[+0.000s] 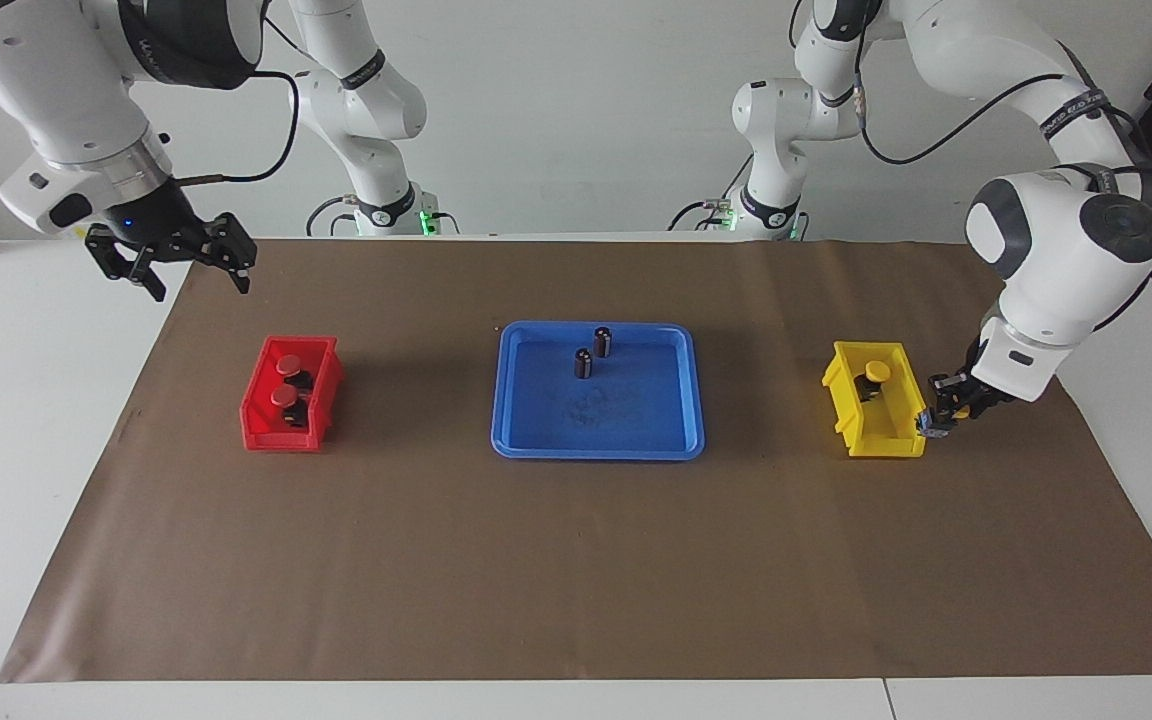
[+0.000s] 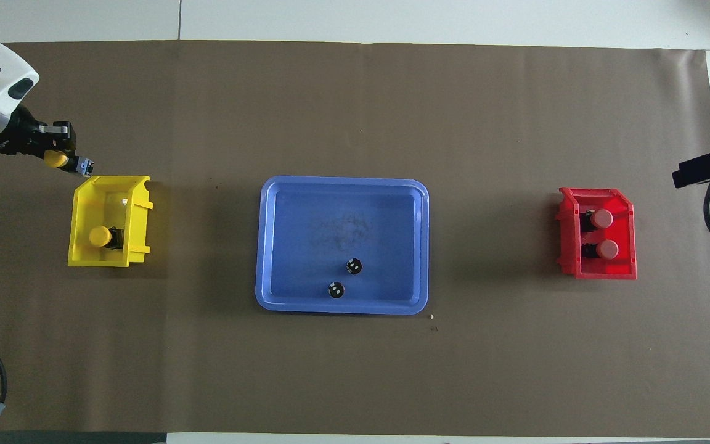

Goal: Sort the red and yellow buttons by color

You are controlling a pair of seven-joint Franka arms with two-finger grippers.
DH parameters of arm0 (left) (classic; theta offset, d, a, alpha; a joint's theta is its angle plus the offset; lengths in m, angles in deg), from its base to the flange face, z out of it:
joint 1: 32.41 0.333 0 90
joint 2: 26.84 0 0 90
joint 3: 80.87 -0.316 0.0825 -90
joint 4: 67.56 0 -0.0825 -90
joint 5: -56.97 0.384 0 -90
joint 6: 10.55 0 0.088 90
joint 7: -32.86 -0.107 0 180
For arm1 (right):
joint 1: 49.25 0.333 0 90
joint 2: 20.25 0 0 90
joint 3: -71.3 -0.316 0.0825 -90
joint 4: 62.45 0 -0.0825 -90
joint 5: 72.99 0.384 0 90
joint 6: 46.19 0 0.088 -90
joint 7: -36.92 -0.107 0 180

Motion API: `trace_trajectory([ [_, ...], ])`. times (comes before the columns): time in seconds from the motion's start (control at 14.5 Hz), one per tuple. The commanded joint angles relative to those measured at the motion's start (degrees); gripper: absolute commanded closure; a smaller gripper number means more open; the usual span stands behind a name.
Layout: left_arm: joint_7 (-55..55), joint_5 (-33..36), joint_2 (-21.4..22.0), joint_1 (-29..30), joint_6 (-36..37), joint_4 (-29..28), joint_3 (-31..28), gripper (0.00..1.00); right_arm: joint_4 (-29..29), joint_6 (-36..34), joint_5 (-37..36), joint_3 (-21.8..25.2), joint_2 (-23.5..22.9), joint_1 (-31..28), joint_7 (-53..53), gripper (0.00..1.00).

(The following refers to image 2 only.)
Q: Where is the red plastic bin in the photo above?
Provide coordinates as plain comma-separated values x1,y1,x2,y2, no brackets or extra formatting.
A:
555,187,638,281

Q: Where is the yellow push button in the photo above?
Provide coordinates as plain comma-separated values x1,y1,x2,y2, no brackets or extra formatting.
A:
88,225,124,250
44,150,95,178

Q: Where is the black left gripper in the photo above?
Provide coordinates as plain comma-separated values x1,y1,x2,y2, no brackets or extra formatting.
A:
0,105,77,162

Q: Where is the blue plastic tray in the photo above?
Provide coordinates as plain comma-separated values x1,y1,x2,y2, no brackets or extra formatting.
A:
255,175,430,316

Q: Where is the brown paper table mat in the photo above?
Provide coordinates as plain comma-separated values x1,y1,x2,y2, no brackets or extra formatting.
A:
0,40,710,434

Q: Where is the yellow plastic bin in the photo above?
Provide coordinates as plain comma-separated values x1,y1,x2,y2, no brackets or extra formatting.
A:
67,175,153,268

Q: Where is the red push button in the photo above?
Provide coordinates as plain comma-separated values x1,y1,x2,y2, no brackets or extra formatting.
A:
582,208,614,230
582,239,619,260

